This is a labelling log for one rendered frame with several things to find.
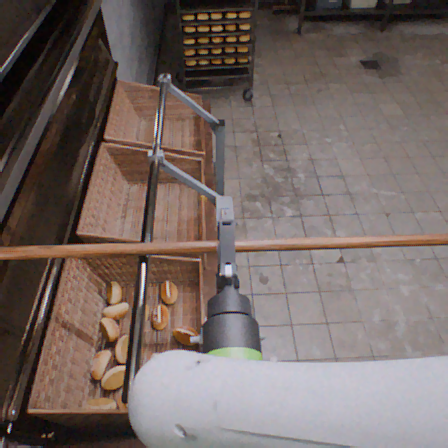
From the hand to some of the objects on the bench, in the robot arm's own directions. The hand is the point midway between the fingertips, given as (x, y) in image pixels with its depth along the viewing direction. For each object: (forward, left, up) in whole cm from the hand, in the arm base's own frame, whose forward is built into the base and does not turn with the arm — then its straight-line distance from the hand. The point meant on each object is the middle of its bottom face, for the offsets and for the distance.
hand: (224, 227), depth 71 cm
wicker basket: (+128, +19, -76) cm, 150 cm away
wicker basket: (+10, +29, -76) cm, 82 cm away
